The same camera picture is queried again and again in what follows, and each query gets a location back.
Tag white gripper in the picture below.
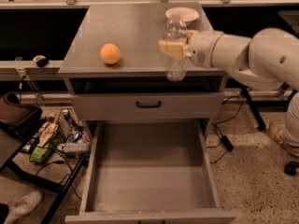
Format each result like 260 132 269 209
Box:
159 30 224 68

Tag clear plastic water bottle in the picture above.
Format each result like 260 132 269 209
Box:
163 12 187 82

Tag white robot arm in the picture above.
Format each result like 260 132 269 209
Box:
159 28 299 91

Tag grey drawer cabinet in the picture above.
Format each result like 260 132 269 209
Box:
59 3 226 135

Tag closed grey middle drawer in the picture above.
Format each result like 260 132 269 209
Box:
71 92 223 121

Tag open grey bottom drawer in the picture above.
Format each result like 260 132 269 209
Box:
65 119 236 224

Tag lying plastic bottle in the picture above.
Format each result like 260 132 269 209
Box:
58 143 90 153

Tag white bowl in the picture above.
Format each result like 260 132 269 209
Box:
165 7 199 23

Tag orange fruit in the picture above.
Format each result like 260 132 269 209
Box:
100 43 121 64

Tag black power adapter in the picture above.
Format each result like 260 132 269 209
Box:
221 135 234 151

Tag black stand leg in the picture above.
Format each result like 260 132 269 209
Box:
240 86 266 132

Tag person leg light trousers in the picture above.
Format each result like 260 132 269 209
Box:
285 93 299 148

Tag tan shoe right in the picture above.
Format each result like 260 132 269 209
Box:
269 122 299 157

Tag soda can in basket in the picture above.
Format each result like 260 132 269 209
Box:
61 109 73 124

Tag small black yellow device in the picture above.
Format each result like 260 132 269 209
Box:
33 55 49 67

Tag black object on floor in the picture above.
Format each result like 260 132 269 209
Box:
284 161 299 175

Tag black metal cart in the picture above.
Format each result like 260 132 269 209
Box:
0 119 89 224

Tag green snack bag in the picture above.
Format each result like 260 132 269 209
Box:
29 143 52 164

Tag white sneaker bottom left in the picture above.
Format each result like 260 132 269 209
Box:
2 190 43 224

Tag black drawer handle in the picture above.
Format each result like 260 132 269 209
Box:
135 101 162 109

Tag wire basket of snacks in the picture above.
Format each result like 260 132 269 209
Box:
21 108 91 154

